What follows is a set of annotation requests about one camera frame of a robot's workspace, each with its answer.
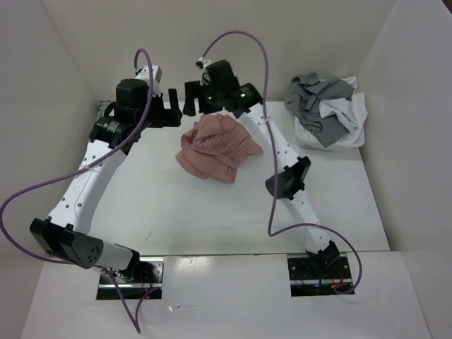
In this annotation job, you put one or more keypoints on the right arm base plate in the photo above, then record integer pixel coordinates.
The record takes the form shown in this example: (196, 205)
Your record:
(307, 281)

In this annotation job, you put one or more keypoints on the grey crumpled skirt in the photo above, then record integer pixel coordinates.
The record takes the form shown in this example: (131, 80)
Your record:
(304, 98)

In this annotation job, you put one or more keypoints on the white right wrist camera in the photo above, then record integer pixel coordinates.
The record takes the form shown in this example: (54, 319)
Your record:
(202, 64)

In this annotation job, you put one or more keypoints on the white crumpled skirt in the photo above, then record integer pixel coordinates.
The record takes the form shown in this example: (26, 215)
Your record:
(351, 113)

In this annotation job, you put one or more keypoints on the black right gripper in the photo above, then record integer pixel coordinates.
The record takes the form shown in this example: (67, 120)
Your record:
(191, 90)

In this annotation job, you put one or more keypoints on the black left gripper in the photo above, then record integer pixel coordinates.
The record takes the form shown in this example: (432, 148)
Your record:
(168, 117)

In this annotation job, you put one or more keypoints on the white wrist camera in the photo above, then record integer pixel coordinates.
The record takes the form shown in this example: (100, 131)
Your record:
(155, 73)
(202, 64)

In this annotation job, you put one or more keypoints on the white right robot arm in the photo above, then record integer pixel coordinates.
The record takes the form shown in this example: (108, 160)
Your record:
(287, 183)

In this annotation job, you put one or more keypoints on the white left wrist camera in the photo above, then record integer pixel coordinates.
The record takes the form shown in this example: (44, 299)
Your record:
(155, 73)

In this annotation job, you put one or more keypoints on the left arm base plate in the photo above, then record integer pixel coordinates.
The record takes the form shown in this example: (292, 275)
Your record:
(146, 283)

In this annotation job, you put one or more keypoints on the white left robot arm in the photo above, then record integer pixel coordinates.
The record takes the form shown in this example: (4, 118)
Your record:
(64, 234)

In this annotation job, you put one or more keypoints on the pink pleated skirt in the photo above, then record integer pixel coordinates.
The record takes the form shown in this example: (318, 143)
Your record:
(215, 147)

